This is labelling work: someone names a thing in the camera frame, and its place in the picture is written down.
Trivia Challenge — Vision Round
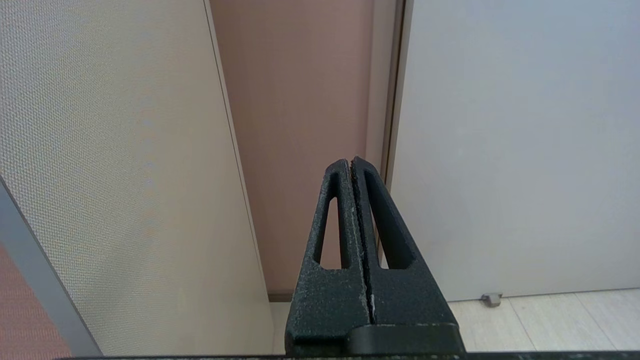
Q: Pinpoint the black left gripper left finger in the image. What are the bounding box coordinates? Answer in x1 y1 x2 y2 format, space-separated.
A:
285 159 373 357

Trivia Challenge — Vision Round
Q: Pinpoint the beige cabinet panel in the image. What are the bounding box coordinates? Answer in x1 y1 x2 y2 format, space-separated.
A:
0 0 275 357

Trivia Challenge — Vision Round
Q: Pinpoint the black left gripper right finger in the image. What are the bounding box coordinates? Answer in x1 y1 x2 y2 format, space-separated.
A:
351 156 458 326

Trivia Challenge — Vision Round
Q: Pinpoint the white room door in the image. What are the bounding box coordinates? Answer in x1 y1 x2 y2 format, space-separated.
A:
389 0 640 302

